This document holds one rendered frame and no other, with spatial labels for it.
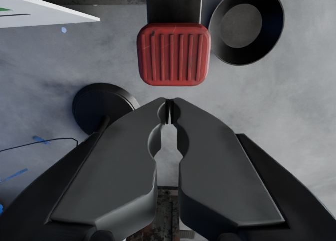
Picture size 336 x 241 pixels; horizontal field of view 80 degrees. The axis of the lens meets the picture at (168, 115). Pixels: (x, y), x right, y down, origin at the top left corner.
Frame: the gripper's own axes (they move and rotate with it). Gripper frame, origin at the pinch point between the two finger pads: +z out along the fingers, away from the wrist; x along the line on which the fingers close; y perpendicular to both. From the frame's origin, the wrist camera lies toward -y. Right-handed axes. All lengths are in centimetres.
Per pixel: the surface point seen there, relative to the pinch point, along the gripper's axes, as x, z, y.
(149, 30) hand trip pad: -2.0, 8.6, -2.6
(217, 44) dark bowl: 20, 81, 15
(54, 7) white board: -32, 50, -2
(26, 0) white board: -32, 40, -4
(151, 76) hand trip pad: -2.0, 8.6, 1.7
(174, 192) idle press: 2, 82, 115
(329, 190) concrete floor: 110, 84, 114
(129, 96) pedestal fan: -22, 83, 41
